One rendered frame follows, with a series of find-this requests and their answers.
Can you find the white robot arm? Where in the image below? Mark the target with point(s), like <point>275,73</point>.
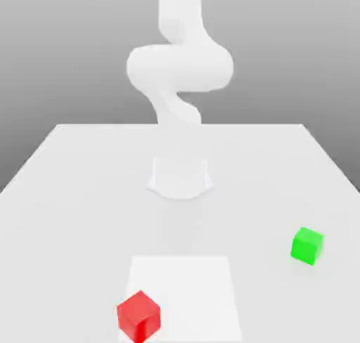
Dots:
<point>180,67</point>

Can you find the small red cube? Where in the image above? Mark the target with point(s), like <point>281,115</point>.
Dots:
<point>137,316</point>

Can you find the small green cube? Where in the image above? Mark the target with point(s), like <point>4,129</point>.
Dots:
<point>306,246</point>

